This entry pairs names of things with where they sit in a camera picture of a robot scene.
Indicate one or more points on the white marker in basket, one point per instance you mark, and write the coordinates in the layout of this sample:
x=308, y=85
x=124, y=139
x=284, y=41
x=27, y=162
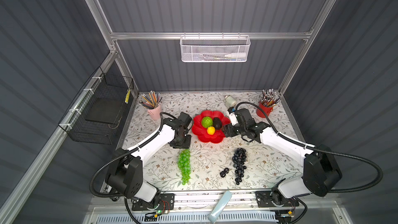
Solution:
x=236, y=55

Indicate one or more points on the red flower fruit bowl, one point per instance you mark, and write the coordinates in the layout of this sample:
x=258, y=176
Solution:
x=201, y=132

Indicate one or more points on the red pencil cup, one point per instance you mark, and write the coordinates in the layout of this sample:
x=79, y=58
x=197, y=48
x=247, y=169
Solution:
x=263, y=111

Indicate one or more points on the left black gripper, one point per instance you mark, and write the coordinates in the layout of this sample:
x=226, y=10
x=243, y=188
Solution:
x=186, y=145

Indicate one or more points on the dark avocado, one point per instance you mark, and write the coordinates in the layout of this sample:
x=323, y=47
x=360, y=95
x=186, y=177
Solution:
x=217, y=123

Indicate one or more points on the green grape bunch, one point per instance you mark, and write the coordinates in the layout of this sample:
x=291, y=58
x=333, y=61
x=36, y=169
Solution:
x=184, y=165

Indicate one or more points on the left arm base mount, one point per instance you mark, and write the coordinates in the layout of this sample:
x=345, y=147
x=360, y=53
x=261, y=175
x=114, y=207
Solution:
x=162, y=201

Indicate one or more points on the black wire wall basket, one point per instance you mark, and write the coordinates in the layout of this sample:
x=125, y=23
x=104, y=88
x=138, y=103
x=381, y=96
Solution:
x=100, y=111

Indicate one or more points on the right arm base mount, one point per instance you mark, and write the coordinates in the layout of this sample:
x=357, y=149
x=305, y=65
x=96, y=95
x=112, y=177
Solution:
x=268, y=198

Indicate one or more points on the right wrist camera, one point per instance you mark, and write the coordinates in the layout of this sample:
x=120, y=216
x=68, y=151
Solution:
x=232, y=116

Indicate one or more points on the pencils in red cup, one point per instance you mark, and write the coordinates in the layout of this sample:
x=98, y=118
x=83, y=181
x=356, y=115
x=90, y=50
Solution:
x=270, y=97

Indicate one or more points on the pink pencil cup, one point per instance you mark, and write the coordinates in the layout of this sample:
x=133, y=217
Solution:
x=154, y=114

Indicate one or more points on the large black grape bunch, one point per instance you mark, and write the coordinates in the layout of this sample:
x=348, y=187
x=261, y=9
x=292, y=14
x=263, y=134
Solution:
x=239, y=158

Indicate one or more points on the green custard apple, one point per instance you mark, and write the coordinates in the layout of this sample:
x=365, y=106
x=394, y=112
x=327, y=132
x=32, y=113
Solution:
x=207, y=122

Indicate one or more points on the small black grape cluster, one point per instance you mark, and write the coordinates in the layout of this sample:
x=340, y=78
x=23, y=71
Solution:
x=224, y=172

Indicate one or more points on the yellow lemon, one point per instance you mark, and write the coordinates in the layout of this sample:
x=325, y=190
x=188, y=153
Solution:
x=211, y=130

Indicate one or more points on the light blue flat tool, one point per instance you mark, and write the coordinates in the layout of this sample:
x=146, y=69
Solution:
x=219, y=207

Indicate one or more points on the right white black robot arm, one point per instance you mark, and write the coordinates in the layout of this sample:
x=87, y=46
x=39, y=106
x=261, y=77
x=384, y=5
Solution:
x=320, y=169

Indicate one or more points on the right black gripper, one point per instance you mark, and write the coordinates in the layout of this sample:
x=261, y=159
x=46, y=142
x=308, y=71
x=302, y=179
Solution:
x=228, y=128

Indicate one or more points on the white mesh wall basket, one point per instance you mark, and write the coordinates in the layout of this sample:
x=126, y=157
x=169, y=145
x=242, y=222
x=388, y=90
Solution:
x=197, y=49

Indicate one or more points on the pale green pencil sharpener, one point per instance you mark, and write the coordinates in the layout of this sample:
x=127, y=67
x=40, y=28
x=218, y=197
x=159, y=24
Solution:
x=230, y=101

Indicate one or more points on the coloured pencils in pink cup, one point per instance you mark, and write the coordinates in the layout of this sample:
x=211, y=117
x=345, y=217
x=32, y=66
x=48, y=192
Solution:
x=151, y=100

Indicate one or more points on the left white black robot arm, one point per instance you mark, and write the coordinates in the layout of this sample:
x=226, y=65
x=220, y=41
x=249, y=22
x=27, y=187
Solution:
x=125, y=176

